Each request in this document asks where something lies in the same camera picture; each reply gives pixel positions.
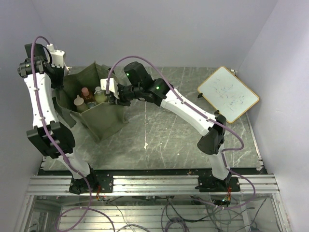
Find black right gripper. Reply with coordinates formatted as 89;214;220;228
108;84;142;108

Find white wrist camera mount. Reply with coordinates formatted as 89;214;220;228
100;78;119;99
47;43;66;68

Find green bottle pink pump cap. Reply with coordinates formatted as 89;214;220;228
73;95;89;113

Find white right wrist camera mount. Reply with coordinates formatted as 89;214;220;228
100;78;119;99

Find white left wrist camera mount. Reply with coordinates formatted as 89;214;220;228
47;43;66;68

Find green canvas bag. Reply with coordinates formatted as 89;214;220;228
53;62;128;142

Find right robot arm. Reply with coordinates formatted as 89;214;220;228
101;61;231;191

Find aluminium rail frame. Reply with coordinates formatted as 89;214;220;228
26;168;280;196

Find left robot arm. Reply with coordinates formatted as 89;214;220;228
17;43;99;194

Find clear square bottle yellow contents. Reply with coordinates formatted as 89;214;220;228
87;101;97;108

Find orange soap bottle pink cap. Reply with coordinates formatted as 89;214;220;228
81;87;95;103

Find yellow framed whiteboard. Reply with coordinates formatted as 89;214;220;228
197;66;259;123

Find yellow-green lotion bottle white cap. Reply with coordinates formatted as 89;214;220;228
94;87;107;104

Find loose cables under table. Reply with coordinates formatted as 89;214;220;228
96;188;266;232

